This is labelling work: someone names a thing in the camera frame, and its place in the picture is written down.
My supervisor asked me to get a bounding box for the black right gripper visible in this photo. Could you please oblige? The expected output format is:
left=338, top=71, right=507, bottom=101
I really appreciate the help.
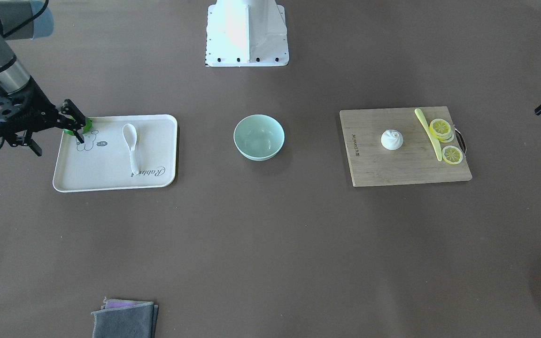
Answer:
left=0, top=77, right=88, bottom=156

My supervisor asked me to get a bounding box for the white ceramic spoon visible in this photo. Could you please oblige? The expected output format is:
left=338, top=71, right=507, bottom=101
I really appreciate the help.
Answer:
left=123, top=123, right=139, bottom=176

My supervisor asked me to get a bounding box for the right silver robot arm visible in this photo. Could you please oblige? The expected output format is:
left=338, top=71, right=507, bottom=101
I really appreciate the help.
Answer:
left=0, top=0, right=92, bottom=156

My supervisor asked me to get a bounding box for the light green ceramic bowl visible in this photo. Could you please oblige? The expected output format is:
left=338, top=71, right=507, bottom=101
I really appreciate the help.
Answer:
left=232, top=114, right=286, bottom=162

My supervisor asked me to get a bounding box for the green lime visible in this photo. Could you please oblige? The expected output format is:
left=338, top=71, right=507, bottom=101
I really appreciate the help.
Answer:
left=63, top=117, right=93, bottom=136

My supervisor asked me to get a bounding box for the cream rectangular tray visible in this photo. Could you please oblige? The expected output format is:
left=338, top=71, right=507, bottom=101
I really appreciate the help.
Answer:
left=52, top=114, right=178, bottom=192

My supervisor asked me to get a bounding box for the lemon slice stack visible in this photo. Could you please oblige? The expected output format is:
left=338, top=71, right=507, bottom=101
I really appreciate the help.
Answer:
left=429, top=118, right=455, bottom=143

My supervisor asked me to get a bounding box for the yellow plastic knife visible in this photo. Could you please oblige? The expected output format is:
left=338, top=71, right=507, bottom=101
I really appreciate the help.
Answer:
left=414, top=108, right=443, bottom=162

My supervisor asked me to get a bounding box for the bamboo cutting board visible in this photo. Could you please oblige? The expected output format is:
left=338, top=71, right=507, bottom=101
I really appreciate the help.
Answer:
left=339, top=108, right=472, bottom=187

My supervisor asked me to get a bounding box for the grey folded cloth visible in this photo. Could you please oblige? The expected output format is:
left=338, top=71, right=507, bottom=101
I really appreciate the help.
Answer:
left=92, top=297, right=159, bottom=338

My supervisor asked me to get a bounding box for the lemon slice near handle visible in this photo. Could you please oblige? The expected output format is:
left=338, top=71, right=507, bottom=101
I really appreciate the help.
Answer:
left=442, top=146, right=464, bottom=165

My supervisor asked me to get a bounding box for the white pedestal column base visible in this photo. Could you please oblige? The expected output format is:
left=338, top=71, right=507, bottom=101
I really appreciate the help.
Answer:
left=205, top=0, right=290, bottom=67

